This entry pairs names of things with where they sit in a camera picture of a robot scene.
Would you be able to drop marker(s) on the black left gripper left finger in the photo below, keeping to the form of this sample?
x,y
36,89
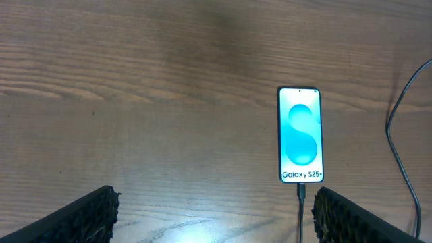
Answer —
x,y
88,219

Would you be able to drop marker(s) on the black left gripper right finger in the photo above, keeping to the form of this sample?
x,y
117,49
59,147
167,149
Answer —
x,y
339,220

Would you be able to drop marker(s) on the blue Galaxy smartphone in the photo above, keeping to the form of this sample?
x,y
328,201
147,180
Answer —
x,y
300,136

